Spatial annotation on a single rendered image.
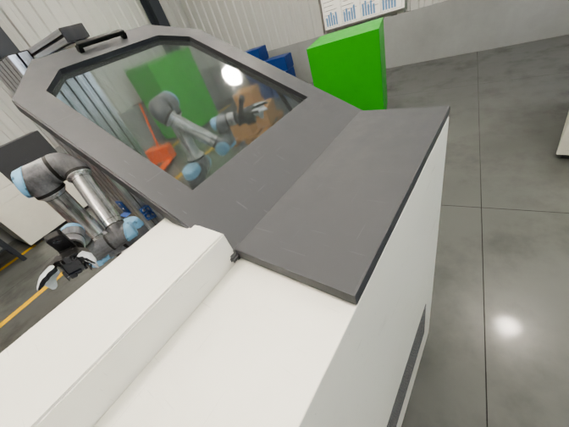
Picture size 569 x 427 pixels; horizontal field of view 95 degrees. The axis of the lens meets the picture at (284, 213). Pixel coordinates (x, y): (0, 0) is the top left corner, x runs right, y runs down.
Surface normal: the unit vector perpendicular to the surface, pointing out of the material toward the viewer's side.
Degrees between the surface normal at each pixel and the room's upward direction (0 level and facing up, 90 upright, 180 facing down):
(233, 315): 0
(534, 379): 0
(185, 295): 90
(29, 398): 0
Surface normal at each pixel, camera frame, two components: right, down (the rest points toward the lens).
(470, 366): -0.29, -0.74
